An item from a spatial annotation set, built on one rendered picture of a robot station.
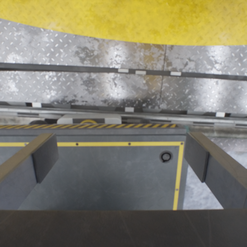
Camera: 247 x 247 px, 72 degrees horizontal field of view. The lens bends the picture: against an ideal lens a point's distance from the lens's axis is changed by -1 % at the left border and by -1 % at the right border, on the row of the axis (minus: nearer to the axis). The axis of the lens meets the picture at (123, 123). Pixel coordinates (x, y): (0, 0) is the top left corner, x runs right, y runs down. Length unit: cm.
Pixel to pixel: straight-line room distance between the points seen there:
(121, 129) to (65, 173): 24
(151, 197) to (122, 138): 24
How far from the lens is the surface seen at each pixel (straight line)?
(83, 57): 82
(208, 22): 90
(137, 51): 81
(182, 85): 85
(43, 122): 84
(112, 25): 83
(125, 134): 52
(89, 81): 82
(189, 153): 16
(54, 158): 17
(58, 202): 69
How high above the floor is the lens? 80
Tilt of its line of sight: 73 degrees down
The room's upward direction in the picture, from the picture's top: 180 degrees counter-clockwise
